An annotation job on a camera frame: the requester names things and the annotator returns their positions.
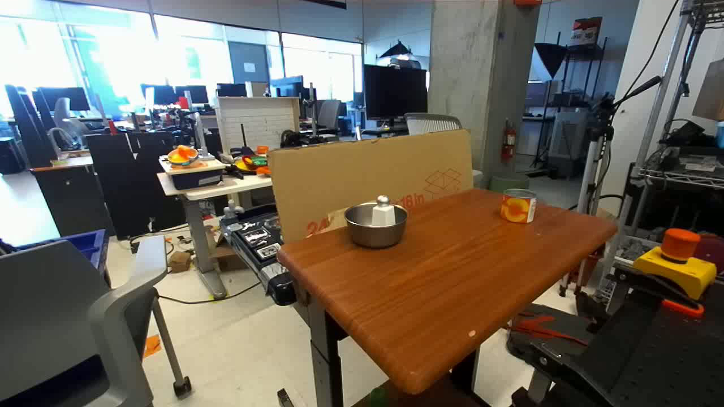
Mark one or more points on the orange-label can with silver lid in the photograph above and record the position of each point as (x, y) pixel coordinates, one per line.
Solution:
(517, 210)

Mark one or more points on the small white shaker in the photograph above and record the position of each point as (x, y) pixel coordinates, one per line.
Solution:
(384, 214)

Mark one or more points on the brown cardboard board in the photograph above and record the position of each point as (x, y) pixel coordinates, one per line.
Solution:
(362, 178)

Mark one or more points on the grey metal bowl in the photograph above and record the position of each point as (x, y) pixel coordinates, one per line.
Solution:
(376, 234)

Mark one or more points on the grey office chair back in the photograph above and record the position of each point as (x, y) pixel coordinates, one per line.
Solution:
(431, 123)

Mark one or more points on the large black monitor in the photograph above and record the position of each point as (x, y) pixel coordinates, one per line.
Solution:
(395, 91)

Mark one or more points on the black power strip device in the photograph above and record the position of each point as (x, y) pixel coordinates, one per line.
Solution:
(256, 251)

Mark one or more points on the pile of colourful toys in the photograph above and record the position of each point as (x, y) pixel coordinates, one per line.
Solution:
(253, 161)

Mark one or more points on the white partition board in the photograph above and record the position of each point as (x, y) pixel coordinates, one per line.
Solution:
(256, 120)

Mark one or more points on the black table leg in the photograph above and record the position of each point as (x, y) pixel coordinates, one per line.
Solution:
(326, 354)

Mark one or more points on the white desk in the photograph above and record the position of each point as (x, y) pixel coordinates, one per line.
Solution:
(204, 217)

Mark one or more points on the red fire extinguisher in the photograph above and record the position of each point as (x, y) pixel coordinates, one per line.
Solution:
(511, 143)

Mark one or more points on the black tray with orange items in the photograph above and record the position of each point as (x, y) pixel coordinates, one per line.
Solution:
(193, 172)

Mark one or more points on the black office chair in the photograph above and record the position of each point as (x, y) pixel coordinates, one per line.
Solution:
(121, 181)

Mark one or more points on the blue plastic bin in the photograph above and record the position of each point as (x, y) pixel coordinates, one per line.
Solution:
(92, 245)

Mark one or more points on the grey plastic chair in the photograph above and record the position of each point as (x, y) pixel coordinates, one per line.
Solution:
(69, 324)

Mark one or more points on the yellow emergency stop box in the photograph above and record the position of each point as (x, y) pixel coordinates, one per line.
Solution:
(676, 271)

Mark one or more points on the orange and black clamp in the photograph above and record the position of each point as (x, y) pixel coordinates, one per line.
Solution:
(681, 309)

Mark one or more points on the camera tripod stand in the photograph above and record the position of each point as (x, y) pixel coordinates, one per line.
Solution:
(595, 161)

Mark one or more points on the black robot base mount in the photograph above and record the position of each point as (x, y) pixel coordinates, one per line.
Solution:
(642, 358)

